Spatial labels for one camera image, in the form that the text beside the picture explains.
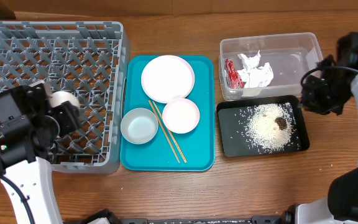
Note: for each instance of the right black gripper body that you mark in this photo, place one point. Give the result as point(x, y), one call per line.
point(310, 94)

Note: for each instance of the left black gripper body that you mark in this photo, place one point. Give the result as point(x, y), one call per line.
point(63, 122)

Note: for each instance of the white paper cup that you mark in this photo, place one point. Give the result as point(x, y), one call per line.
point(60, 97)

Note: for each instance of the brown food chunk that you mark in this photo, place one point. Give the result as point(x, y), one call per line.
point(281, 123)

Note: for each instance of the white napkin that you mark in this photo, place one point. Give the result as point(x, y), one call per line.
point(254, 75)

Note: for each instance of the pile of white rice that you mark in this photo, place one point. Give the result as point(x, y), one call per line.
point(259, 132)

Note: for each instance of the red snack wrapper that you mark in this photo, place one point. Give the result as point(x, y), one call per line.
point(233, 76)

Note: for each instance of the grey shallow bowl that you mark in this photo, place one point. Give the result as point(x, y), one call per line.
point(139, 126)

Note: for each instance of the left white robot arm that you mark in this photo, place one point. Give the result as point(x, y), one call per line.
point(26, 174)

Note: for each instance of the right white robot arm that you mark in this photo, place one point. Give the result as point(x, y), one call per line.
point(341, 203)

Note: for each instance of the clear plastic waste bin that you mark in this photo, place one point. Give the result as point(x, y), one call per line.
point(289, 55)

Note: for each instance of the grey plastic dish rack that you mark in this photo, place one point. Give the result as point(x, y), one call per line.
point(86, 59)

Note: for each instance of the right wooden chopstick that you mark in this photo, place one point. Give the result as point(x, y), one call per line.
point(170, 135)

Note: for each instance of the wooden chopstick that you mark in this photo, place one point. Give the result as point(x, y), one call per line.
point(163, 130)
point(170, 135)

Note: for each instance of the large white round plate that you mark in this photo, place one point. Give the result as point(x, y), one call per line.
point(166, 78)

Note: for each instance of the left wooden chopstick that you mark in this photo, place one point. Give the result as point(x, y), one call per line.
point(163, 130)

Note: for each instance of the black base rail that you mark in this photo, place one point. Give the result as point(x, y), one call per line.
point(108, 217)

